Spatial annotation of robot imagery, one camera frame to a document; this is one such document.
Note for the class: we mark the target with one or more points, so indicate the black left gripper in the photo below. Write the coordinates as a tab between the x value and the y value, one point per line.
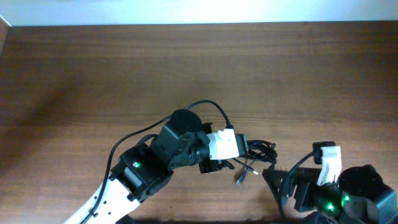
211	165

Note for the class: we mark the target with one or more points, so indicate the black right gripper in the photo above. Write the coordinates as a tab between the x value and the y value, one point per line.
301	193

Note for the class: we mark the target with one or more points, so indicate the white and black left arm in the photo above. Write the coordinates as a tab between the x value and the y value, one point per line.
148	166

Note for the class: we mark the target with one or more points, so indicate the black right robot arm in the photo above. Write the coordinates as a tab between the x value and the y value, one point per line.
358	196

